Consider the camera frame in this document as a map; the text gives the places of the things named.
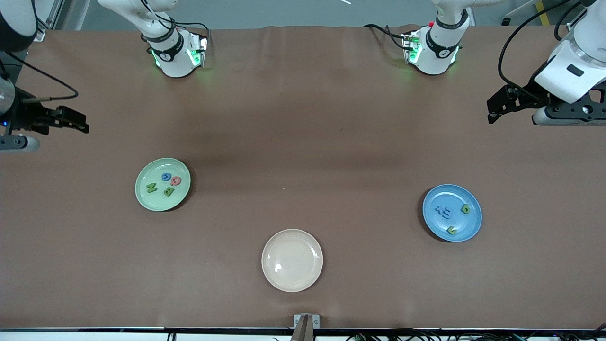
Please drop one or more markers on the beige plate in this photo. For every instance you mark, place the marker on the beige plate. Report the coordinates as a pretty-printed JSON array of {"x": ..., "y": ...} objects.
[{"x": 292, "y": 260}]

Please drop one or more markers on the green capital letter B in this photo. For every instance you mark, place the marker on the green capital letter B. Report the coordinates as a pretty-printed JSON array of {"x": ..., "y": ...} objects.
[{"x": 168, "y": 192}]

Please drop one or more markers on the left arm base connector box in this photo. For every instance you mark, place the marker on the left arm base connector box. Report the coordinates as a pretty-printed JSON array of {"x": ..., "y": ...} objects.
[{"x": 411, "y": 47}]

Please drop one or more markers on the brown table cover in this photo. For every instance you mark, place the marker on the brown table cover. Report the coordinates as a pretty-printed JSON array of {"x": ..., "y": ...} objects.
[{"x": 303, "y": 118}]

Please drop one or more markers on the blue small letter m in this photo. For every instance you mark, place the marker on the blue small letter m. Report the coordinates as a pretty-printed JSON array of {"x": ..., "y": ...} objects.
[{"x": 446, "y": 214}]

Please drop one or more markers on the white chair leg with caster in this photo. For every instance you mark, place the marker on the white chair leg with caster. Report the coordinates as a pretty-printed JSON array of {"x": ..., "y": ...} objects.
[{"x": 506, "y": 21}]

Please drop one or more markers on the tan pointed post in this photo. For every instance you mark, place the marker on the tan pointed post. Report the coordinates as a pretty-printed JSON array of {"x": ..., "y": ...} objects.
[{"x": 303, "y": 331}]

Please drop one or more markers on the green small letter q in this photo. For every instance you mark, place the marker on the green small letter q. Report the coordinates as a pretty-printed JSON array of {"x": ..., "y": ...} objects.
[{"x": 465, "y": 208}]

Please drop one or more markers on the grey metal bracket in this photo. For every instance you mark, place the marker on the grey metal bracket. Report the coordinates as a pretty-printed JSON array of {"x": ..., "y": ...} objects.
[{"x": 315, "y": 321}]

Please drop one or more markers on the green capital letter N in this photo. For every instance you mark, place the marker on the green capital letter N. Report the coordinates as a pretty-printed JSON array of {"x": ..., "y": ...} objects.
[{"x": 151, "y": 188}]

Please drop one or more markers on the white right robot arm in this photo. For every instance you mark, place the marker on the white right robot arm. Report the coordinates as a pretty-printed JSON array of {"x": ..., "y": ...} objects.
[{"x": 173, "y": 52}]

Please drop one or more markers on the blue plate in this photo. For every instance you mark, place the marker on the blue plate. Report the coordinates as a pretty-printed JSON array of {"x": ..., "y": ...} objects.
[{"x": 450, "y": 199}]

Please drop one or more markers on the light green plate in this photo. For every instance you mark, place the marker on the light green plate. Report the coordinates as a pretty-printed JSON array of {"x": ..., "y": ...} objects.
[{"x": 158, "y": 203}]

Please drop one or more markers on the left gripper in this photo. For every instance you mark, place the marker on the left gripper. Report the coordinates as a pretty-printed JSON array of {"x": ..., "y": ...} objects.
[{"x": 534, "y": 95}]

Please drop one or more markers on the red capital letter Q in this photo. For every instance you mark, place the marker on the red capital letter Q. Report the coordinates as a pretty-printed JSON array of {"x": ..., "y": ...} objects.
[{"x": 178, "y": 181}]

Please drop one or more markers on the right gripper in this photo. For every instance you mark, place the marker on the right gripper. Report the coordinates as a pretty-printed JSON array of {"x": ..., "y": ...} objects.
[{"x": 23, "y": 117}]

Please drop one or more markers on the aluminium frame profile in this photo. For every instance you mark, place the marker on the aluminium frame profile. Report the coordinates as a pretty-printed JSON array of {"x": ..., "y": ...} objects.
[{"x": 49, "y": 14}]

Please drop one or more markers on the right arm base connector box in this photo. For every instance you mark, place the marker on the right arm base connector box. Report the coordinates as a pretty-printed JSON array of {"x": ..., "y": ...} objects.
[{"x": 199, "y": 47}]

